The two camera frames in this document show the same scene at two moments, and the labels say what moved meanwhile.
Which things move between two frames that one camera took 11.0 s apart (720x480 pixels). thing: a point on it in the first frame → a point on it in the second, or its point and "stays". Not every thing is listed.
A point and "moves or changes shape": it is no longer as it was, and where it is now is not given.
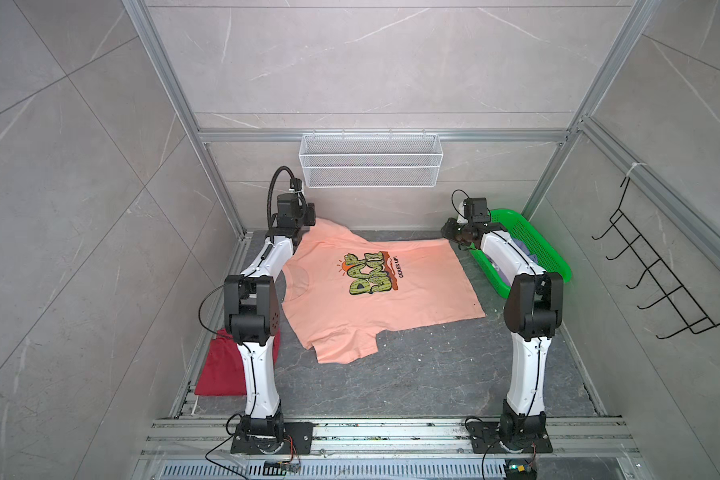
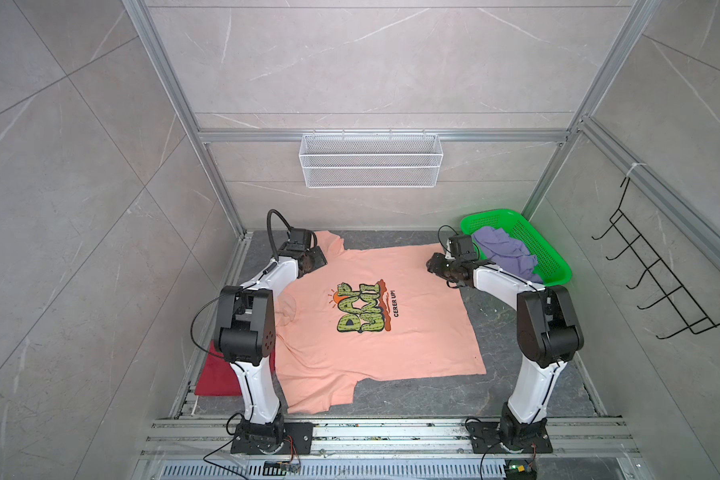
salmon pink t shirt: (342, 288) moves or changes shape
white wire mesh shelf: (371, 160) stays
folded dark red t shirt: (223, 368) stays
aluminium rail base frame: (186, 449) stays
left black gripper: (308, 214) → (318, 256)
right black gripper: (448, 231) → (435, 266)
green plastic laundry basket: (518, 228) stays
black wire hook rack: (676, 297) stays
